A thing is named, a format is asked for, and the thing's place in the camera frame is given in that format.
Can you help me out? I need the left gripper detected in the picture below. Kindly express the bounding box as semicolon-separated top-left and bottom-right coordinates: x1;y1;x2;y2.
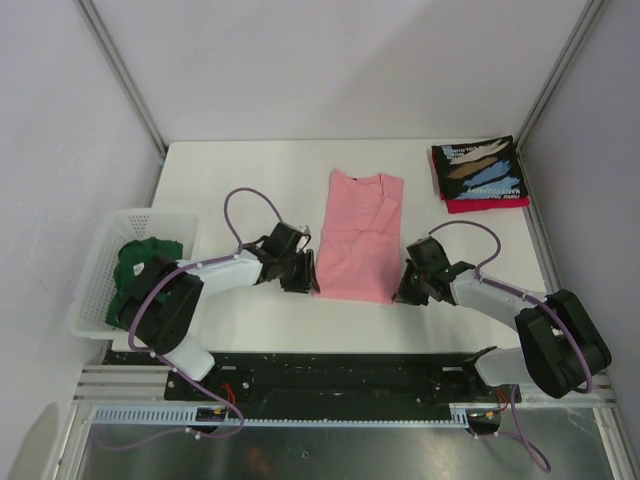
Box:
278;248;320;294

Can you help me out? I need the pink t shirt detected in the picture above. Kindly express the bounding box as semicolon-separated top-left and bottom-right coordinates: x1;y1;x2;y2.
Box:
316;170;404;304

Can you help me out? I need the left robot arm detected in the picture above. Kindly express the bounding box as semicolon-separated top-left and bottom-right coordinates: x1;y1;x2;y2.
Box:
117;245;320;400

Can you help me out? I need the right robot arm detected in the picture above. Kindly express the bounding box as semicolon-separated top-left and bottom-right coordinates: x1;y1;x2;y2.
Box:
393;261;611;401

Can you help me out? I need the green t shirt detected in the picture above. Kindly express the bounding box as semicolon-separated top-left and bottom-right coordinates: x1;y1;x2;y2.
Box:
106;237;183;329

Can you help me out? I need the white perforated plastic basket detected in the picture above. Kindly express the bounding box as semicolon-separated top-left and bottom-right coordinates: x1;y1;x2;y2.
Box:
67;208;201;341

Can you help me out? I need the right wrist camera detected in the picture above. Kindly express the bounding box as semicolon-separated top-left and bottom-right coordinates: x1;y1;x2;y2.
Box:
406;236;450;272

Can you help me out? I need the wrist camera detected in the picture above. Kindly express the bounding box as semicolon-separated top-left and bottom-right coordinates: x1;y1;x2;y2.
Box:
406;236;450;272
262;221;311;260

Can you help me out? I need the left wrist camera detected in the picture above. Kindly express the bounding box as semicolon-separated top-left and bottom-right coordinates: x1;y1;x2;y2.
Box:
262;221;311;260

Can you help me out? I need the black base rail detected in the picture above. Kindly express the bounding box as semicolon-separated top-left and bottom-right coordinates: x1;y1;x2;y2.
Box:
164;353;515;415

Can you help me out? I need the white cable duct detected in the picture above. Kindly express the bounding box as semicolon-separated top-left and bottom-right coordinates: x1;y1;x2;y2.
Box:
92;404;500;428

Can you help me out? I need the right aluminium frame post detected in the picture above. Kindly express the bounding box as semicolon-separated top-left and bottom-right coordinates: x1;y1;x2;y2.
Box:
515;0;610;148

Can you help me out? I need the aluminium frame post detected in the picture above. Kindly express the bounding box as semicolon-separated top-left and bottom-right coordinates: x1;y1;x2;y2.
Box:
515;0;610;148
73;0;168;160

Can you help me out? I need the left aluminium frame post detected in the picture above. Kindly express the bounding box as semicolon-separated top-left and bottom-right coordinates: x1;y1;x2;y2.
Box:
73;0;168;160

